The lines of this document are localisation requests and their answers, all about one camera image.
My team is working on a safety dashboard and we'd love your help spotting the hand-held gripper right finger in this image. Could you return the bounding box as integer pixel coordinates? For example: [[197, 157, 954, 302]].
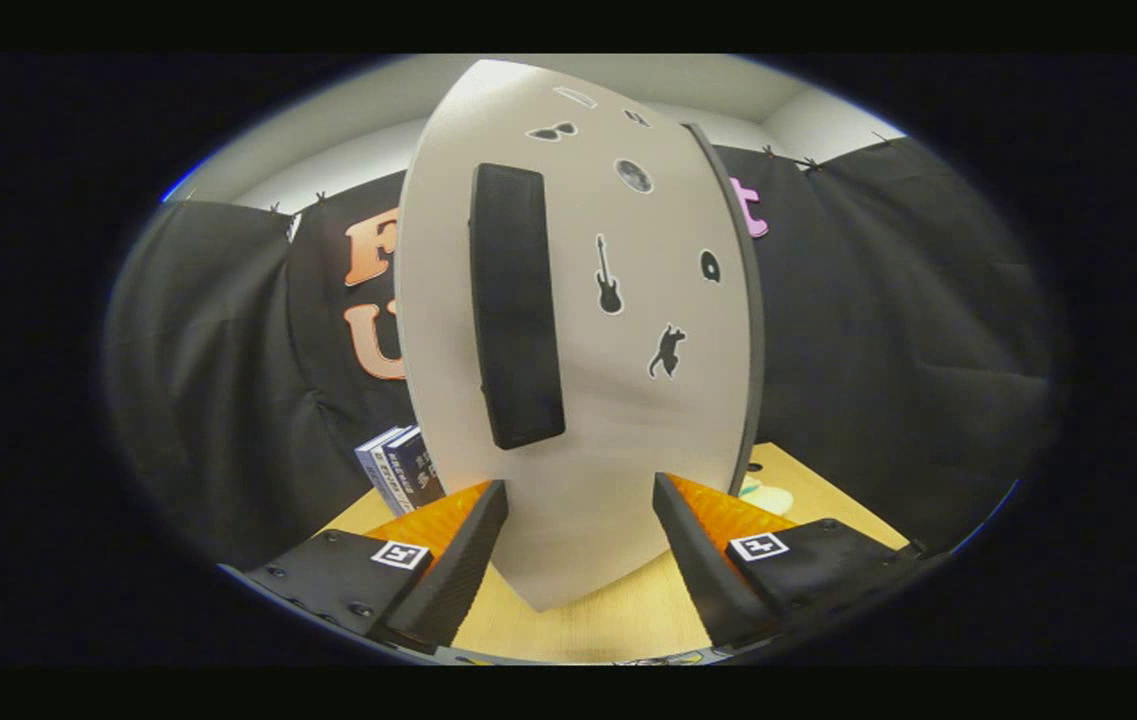
[[653, 472, 922, 651]]

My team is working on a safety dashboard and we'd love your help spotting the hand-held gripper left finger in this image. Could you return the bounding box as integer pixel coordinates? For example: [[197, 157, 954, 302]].
[[225, 479, 511, 651]]

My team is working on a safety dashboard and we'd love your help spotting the pale green paper scrap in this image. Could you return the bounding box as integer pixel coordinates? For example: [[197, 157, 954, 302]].
[[738, 478, 797, 516]]

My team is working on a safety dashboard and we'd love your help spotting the dark blue book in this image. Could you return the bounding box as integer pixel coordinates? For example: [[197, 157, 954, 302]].
[[386, 427, 447, 509]]

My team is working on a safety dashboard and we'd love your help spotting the white and blue book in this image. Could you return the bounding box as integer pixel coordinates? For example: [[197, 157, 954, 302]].
[[355, 426, 411, 516]]

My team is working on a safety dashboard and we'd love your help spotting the grey cabinet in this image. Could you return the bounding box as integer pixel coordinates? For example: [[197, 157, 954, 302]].
[[683, 122, 767, 471]]

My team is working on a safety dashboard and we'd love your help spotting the black backdrop cloth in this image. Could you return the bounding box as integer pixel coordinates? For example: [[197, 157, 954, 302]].
[[106, 135, 1054, 571]]

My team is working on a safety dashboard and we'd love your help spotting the black door handle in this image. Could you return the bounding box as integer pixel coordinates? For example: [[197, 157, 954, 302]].
[[469, 163, 567, 451]]

